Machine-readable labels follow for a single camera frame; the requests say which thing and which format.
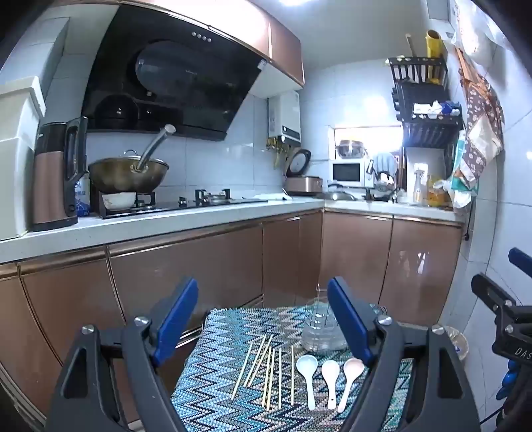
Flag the clear utensil holder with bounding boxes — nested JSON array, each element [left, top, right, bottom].
[[300, 288, 350, 353]]

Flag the trash bin with bag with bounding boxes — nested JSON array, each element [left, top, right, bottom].
[[443, 326, 469, 361]]

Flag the metal wok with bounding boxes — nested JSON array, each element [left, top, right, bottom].
[[88, 124, 177, 195]]

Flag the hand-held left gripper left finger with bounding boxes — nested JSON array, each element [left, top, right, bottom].
[[45, 277, 199, 432]]

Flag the zigzag patterned table mat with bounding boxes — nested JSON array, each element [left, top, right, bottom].
[[170, 305, 414, 432]]

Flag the crumpled plastic bag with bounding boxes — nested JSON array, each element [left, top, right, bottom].
[[443, 139, 478, 208]]

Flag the black dish rack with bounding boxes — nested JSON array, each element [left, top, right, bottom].
[[384, 56, 464, 148]]

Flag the patterned hanging apron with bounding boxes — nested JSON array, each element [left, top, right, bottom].
[[455, 48, 505, 179]]

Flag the black range hood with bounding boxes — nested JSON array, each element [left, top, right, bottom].
[[81, 4, 267, 142]]

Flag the long white ceramic spoon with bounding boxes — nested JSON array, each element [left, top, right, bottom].
[[336, 358, 365, 413]]

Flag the brown lower cabinets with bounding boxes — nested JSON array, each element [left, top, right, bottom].
[[0, 210, 464, 420]]

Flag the row of bamboo chopsticks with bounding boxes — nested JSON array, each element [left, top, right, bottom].
[[230, 335, 296, 411]]

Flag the brown electric kettle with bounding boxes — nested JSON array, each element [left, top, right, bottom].
[[31, 116, 89, 232]]

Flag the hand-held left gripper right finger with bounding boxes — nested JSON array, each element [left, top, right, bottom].
[[327, 276, 482, 432]]

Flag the yellow container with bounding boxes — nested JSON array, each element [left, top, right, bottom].
[[425, 30, 443, 84]]

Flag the white appliance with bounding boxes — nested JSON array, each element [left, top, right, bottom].
[[0, 76, 46, 242]]

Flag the person's right hand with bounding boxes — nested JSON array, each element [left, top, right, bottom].
[[500, 361, 521, 413]]

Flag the brown rice cooker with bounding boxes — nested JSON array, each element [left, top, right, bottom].
[[285, 148, 324, 196]]

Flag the pale blue ceramic spoon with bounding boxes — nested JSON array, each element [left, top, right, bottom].
[[296, 355, 317, 411]]

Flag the black gas stove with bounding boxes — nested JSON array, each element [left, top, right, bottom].
[[100, 189, 269, 219]]

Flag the white microwave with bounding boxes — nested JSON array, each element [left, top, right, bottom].
[[330, 160, 375, 188]]

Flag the orange liquid bottle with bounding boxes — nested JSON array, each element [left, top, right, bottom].
[[427, 174, 447, 207]]

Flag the blue label bottle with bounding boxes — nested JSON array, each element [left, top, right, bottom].
[[75, 174, 91, 217]]

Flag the white bowl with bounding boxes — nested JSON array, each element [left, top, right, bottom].
[[102, 192, 137, 209]]

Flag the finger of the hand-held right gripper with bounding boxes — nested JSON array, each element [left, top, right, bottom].
[[471, 273, 519, 311], [509, 248, 532, 271]]

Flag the grey towel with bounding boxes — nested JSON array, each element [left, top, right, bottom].
[[372, 152, 397, 175]]

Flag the white water heater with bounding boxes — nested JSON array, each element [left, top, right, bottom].
[[267, 92, 301, 142]]

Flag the small white ceramic spoon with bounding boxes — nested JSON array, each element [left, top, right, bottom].
[[321, 360, 340, 410]]

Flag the pot with lid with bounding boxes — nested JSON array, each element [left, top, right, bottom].
[[336, 140, 368, 160]]

